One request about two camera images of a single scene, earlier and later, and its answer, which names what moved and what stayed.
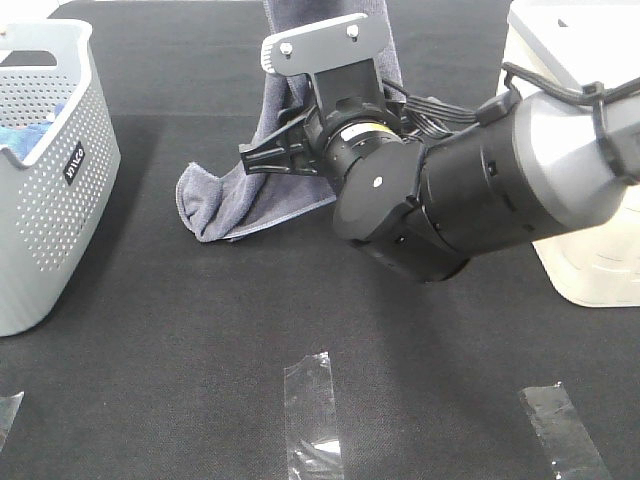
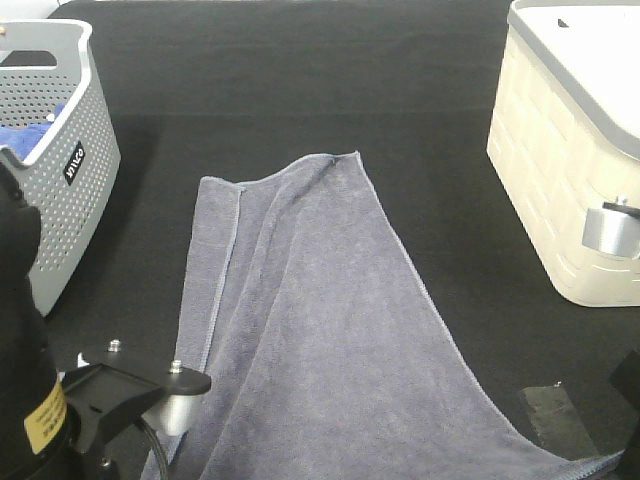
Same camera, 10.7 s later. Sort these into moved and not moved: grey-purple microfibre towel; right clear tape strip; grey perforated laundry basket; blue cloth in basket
Moved: grey-purple microfibre towel
Not moved: right clear tape strip; blue cloth in basket; grey perforated laundry basket
